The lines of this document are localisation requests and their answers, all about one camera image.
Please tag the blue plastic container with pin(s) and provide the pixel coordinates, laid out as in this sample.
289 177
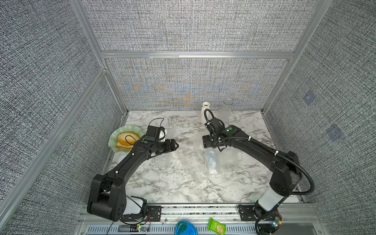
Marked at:
185 228

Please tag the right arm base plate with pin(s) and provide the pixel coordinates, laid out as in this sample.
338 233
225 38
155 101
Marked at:
254 211

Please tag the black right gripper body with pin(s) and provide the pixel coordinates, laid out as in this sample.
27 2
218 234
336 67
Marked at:
210 141

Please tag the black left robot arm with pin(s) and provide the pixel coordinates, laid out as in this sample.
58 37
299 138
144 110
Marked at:
107 197

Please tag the bread roll sandwich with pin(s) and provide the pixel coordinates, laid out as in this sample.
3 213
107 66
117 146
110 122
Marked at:
126 140

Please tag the green snack packet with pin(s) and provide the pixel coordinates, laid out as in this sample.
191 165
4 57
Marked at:
216 227

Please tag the clear glass vase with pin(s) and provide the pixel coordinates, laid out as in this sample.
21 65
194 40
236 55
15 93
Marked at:
225 110

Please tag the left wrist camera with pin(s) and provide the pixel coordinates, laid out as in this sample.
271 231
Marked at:
155 134

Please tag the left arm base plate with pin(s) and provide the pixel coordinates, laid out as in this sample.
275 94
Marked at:
153 213

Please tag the green scalloped glass plate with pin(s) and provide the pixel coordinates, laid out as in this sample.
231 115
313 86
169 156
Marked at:
128 128

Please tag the aluminium front rail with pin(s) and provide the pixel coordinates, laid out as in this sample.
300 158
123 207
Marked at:
297 219

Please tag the bubble blue item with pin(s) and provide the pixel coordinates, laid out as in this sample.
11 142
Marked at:
210 156

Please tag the white round lid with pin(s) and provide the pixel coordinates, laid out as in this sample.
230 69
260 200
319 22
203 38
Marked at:
121 158

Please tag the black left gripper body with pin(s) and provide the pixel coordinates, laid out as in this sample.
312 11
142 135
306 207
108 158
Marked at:
164 147

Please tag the white ribbed ceramic vase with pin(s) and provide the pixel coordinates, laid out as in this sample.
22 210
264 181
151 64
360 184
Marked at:
205 105

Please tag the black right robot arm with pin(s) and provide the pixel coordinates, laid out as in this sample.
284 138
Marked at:
288 177

